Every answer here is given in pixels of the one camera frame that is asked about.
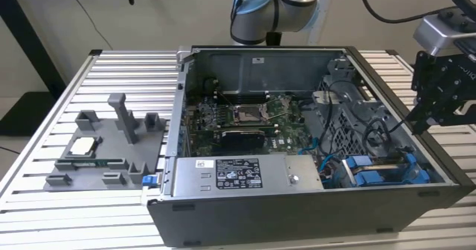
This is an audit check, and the hard disk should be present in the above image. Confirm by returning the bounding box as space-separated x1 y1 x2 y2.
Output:
341 151 430 187

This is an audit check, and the blue data wire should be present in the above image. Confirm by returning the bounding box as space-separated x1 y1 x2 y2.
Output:
299 145 349 175

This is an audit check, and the long black disk wire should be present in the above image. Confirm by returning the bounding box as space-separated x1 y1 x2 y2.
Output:
318 79 373 161

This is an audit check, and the metal socket cover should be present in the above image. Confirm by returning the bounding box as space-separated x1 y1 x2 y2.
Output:
262 97 291 115

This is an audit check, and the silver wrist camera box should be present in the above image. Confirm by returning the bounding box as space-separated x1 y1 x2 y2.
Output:
412 7 476 57

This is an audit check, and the black stand with base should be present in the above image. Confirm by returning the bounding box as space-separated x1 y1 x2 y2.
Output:
0 0 68 136

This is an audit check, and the black graphics card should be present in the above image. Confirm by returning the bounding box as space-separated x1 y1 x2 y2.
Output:
194 125 279 154

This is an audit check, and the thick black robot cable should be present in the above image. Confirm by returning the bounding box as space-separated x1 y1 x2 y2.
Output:
358 0 445 23

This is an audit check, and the grey power supply unit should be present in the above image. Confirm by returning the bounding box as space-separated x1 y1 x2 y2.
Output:
170 154 324 198

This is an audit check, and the CPU socket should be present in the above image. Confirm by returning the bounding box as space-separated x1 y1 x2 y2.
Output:
233 104 269 125

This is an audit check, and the blue case latch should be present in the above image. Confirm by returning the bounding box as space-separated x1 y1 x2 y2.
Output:
142 174 159 188

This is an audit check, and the black open PC case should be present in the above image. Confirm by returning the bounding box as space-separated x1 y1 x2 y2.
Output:
147 45 476 248

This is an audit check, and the silver CPU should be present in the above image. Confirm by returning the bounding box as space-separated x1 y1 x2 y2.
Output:
69 137 99 156

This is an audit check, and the thin metal locking lever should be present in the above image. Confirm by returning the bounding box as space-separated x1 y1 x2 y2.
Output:
217 90 237 107

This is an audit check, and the grey parts rack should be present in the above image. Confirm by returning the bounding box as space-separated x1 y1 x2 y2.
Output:
43 93 171 192

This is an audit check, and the green motherboard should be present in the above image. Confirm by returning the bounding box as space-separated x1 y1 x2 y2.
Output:
186 94 317 158

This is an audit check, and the looped black disk wire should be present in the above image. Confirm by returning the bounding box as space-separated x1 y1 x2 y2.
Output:
362 113 412 153

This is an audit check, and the thin black wall cable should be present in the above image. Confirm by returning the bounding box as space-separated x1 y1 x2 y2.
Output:
63 0 115 50

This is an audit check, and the green RAM stick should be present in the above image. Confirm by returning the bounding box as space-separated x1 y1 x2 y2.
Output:
69 160 124 168

